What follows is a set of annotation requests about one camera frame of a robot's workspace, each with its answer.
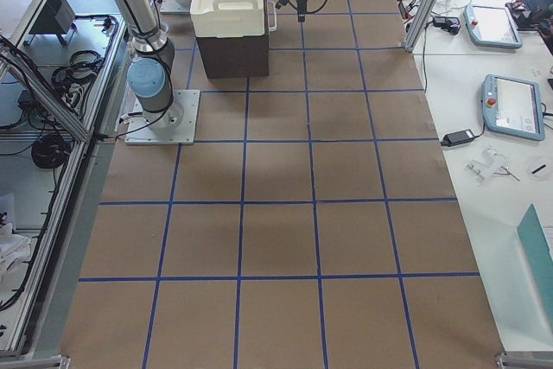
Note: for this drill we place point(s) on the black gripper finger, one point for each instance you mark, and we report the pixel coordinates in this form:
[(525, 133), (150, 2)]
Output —
[(301, 9)]

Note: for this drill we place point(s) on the white drawer handle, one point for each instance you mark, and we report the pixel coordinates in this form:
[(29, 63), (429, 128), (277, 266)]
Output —
[(272, 16)]

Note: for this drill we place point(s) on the dark brown wooden cabinet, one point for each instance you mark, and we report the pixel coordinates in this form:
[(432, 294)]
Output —
[(235, 57)]

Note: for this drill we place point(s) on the blue teach pendant far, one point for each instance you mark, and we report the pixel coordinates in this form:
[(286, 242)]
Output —
[(491, 27)]

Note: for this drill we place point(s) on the blue teach pendant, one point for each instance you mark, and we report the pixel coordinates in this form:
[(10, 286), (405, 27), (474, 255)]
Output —
[(512, 107), (491, 27)]

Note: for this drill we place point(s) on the black power adapter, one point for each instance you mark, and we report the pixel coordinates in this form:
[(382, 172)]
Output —
[(457, 138)]

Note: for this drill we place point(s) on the blue teach pendant near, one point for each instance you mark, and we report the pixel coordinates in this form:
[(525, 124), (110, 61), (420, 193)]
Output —
[(512, 107)]

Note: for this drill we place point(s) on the black electronics box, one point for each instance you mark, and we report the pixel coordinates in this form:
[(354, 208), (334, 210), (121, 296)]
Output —
[(55, 18)]

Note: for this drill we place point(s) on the teal folder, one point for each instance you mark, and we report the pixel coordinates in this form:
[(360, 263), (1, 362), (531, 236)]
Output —
[(538, 255)]

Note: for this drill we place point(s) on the white crumpled cloth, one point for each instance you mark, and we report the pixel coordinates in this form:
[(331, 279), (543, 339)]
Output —
[(15, 248)]

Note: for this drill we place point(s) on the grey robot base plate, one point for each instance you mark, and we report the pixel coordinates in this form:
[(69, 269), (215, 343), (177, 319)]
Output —
[(178, 124)]

